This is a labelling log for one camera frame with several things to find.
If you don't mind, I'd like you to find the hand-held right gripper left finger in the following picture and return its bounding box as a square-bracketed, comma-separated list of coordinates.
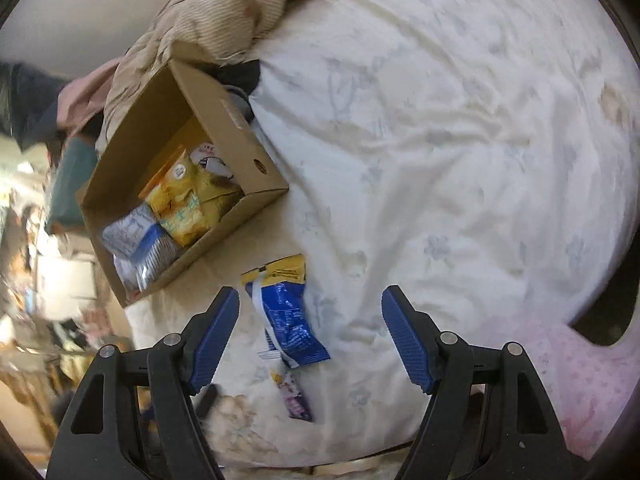
[45, 286, 241, 480]

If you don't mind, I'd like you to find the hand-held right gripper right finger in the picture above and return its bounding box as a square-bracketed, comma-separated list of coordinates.
[381, 285, 573, 480]

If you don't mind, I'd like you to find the blue yellow snack packet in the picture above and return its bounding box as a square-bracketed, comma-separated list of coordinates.
[241, 254, 332, 368]

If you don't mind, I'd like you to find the blue white striped snack packet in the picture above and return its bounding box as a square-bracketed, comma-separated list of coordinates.
[101, 204, 183, 291]

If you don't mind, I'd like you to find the cardboard box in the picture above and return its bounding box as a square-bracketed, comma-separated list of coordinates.
[75, 58, 290, 309]

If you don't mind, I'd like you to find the small purple snack packet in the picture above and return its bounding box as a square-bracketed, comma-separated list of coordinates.
[270, 365, 314, 423]

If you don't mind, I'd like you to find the white red snack packet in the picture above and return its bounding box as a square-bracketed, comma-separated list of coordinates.
[190, 141, 236, 181]

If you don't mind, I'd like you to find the white floral bed sheet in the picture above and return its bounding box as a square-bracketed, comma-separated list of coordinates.
[122, 0, 640, 468]

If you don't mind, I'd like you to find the pink floral cloth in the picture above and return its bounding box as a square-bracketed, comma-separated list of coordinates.
[470, 322, 640, 461]

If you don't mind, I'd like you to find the teal cushion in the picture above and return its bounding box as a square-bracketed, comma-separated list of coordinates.
[45, 137, 98, 233]

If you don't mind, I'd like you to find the small black cloth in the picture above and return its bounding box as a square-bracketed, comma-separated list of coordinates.
[217, 60, 262, 123]

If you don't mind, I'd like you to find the dark navy jacket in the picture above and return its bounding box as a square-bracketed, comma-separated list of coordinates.
[0, 61, 68, 151]

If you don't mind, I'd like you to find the beige checked quilt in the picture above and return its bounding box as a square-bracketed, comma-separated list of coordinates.
[97, 0, 351, 161]

